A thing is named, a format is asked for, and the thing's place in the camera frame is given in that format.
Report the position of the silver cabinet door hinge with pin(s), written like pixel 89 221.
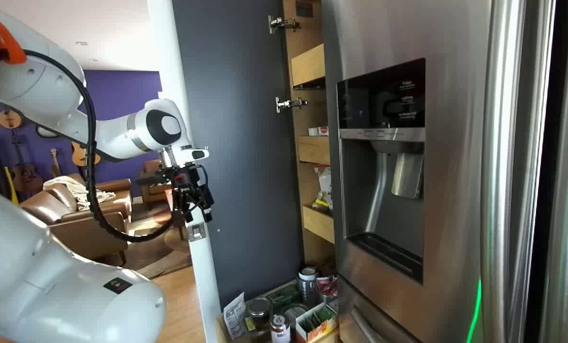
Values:
pixel 281 24
pixel 289 104

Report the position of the fridge water ice dispenser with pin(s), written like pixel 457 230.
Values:
pixel 386 192

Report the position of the brown armchair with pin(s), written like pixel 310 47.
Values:
pixel 152 175

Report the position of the tall pantry cabinet door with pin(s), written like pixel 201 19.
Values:
pixel 247 160

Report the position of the red labelled can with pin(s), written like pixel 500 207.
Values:
pixel 329 287

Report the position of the yellow post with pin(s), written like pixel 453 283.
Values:
pixel 11 186

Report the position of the short tin with silver lid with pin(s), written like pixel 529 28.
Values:
pixel 295 314

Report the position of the white printed paper packet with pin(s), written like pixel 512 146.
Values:
pixel 235 316

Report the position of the flat green box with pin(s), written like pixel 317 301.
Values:
pixel 283 297

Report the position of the orange and green box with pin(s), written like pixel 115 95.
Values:
pixel 316 323

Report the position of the tall jar with grey lid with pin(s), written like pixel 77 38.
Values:
pixel 308 289

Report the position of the cans and jars cluster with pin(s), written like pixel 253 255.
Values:
pixel 336 337

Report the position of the round-bodied brown guitar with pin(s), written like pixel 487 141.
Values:
pixel 9 120

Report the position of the white printed food bag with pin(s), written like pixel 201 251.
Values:
pixel 325 188

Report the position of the brown leather sofa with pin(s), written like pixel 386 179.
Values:
pixel 62 221

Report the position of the wooden pantry cabinet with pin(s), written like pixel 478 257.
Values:
pixel 296 184

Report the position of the small brown guitar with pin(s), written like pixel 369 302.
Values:
pixel 56 167

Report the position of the stainless steel refrigerator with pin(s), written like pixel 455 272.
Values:
pixel 457 40

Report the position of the dark acoustic guitar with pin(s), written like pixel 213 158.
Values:
pixel 26 179

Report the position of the cream blanket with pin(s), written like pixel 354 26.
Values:
pixel 68 192

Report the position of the small white labelled packet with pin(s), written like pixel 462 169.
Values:
pixel 317 131

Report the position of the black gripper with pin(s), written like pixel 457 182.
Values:
pixel 186 188

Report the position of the silver door latch plate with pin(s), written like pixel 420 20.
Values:
pixel 195 232

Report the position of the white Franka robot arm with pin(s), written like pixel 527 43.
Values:
pixel 43 287

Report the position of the wooden pull-out pantry drawer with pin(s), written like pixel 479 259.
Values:
pixel 308 66
pixel 314 152
pixel 319 224

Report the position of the grey electric guitar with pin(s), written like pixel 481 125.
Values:
pixel 47 131

